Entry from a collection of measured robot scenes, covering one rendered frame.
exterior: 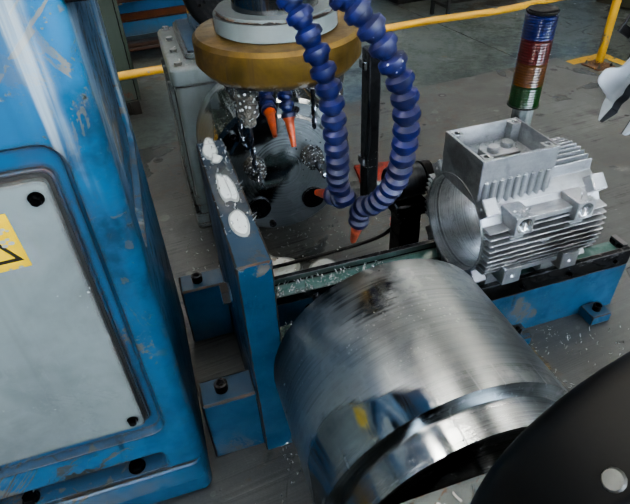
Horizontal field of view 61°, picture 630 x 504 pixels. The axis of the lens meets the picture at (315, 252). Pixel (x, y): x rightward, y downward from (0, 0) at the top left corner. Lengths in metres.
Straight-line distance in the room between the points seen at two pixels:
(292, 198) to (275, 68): 0.46
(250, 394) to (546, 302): 0.53
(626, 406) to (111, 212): 0.39
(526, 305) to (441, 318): 0.50
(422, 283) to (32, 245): 0.34
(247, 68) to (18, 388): 0.38
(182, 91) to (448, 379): 0.80
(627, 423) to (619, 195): 1.24
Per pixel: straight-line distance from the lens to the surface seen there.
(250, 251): 0.58
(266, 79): 0.54
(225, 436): 0.79
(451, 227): 0.93
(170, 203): 1.34
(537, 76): 1.18
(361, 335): 0.47
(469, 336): 0.47
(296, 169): 0.93
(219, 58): 0.55
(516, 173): 0.79
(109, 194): 0.46
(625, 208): 1.39
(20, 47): 0.42
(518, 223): 0.77
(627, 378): 0.21
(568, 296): 1.01
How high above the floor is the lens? 1.50
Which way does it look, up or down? 39 degrees down
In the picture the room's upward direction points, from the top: 3 degrees counter-clockwise
